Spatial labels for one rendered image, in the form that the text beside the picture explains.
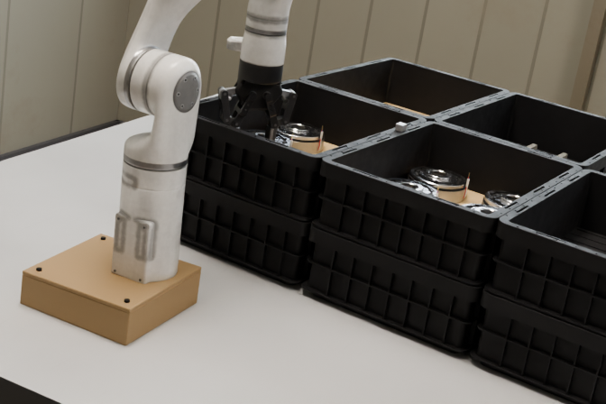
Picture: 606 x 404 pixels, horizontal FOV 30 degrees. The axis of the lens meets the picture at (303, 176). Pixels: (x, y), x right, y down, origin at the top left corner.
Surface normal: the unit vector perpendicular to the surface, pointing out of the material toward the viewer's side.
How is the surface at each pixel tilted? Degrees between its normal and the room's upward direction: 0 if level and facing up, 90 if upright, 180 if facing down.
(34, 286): 90
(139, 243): 91
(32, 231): 0
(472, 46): 90
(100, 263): 2
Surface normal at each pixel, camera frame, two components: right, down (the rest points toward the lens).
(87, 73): 0.88, 0.28
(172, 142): 0.70, 0.33
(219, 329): 0.15, -0.94
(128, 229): -0.48, 0.23
